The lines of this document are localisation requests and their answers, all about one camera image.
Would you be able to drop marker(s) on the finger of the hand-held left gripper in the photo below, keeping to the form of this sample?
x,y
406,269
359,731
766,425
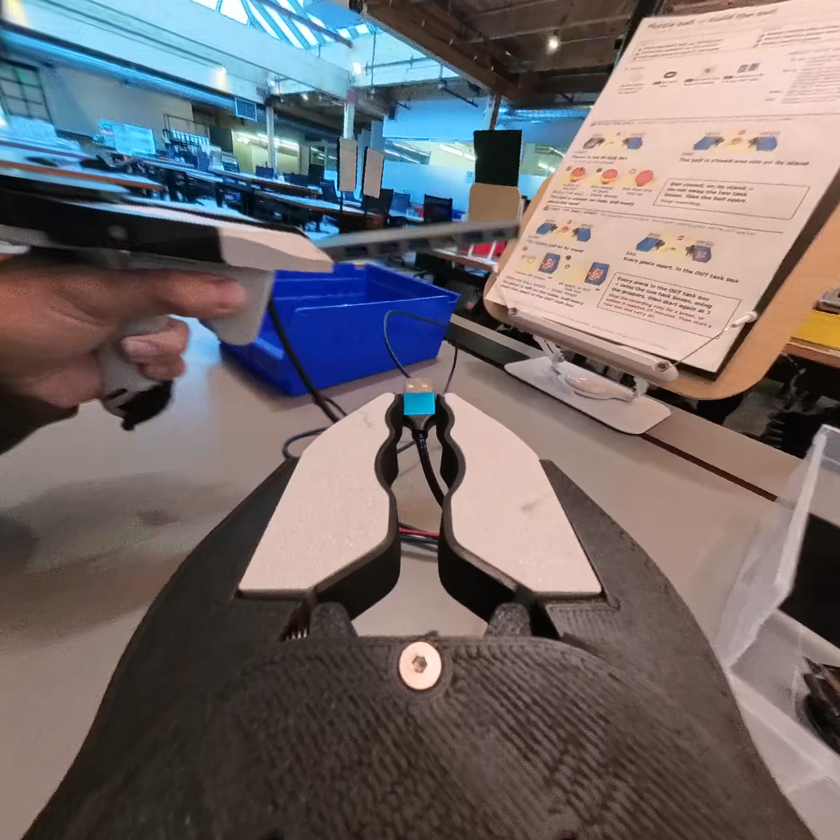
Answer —
x,y
275,249

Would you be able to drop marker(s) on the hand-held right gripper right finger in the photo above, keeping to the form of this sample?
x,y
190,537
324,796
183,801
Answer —
x,y
512,505

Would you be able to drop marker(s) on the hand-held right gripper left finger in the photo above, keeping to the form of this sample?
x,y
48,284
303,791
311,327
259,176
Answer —
x,y
334,505

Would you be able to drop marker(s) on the grey usb hub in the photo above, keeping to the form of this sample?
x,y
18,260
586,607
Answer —
x,y
426,239

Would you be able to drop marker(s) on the grey desk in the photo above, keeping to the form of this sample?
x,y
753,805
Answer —
x,y
131,525

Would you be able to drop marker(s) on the person's left hand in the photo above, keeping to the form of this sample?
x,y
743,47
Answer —
x,y
59,328

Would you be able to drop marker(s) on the rows of office desks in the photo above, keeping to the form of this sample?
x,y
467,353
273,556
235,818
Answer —
x,y
229,190

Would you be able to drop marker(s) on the blue plastic bin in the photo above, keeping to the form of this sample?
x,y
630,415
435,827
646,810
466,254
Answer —
x,y
341,328

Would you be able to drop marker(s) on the hanging white board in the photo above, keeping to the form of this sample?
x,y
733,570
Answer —
x,y
347,164
373,172

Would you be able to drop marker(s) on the white board stand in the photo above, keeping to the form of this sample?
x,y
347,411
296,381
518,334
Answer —
x,y
590,394

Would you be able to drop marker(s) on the black panel on cardboard stand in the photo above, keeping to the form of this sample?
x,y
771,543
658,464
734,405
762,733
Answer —
x,y
497,161

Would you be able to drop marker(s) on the clear plastic box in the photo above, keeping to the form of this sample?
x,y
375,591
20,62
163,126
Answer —
x,y
761,558

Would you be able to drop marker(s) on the black item in clear box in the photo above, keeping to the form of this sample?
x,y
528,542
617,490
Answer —
x,y
817,577

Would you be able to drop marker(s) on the wooden display board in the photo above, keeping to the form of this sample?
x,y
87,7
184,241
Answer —
x,y
787,341

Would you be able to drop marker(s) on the printed instruction sheet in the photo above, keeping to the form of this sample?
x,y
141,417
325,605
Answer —
x,y
669,197

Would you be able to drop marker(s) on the yellow box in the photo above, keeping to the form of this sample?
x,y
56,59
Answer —
x,y
817,331

